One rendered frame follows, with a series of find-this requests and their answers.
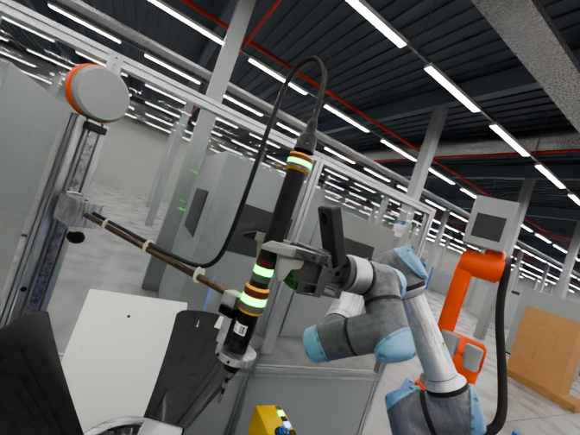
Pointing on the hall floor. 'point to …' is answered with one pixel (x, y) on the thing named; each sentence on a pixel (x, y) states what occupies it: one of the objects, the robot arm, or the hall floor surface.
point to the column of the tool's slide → (22, 274)
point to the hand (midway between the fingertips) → (257, 236)
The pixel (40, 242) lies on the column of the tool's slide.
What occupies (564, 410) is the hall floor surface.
